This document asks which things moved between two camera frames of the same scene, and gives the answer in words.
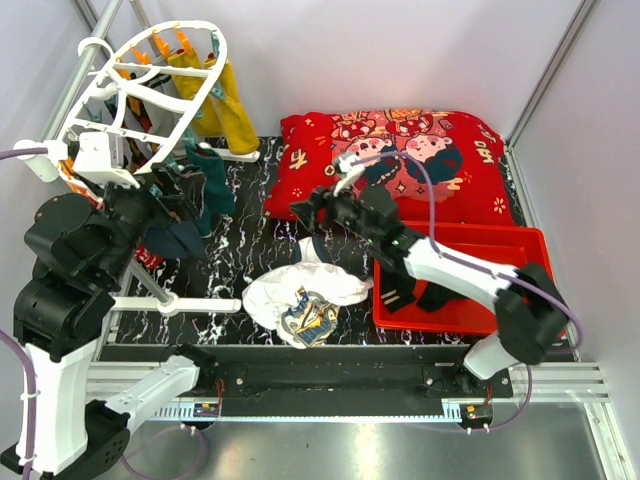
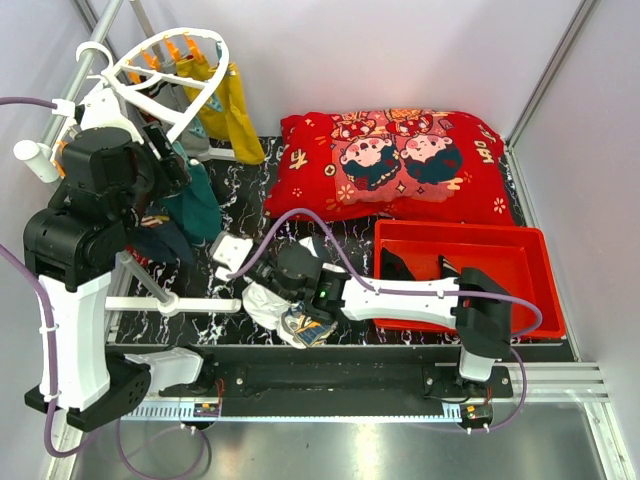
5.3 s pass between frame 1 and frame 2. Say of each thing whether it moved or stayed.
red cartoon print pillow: stayed
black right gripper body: moved
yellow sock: moved
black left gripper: moved
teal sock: moved
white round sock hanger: moved
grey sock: moved
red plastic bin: stayed
